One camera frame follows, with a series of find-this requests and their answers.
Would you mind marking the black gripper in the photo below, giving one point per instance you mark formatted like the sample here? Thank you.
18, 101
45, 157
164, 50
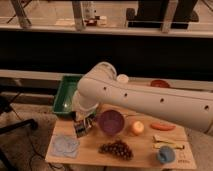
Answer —
83, 126

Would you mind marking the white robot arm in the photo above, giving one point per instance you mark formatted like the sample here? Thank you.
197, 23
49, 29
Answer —
191, 109

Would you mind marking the white cup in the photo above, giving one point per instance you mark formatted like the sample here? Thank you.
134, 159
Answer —
122, 78

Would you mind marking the blue cloth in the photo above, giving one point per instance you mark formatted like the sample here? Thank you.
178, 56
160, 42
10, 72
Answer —
64, 146

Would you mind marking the green plastic tray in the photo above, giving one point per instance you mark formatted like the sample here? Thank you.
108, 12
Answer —
63, 99

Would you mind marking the purple bowl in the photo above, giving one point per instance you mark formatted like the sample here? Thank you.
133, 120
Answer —
111, 122

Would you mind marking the bunch of dark grapes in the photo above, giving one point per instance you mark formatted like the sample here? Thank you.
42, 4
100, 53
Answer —
118, 149

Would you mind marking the yellow apple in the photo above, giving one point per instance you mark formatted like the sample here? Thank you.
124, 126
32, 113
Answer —
137, 128

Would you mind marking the orange carrot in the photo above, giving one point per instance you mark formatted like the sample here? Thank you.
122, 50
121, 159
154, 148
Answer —
162, 127

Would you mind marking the red bowl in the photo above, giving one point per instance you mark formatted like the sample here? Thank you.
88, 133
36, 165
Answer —
159, 83

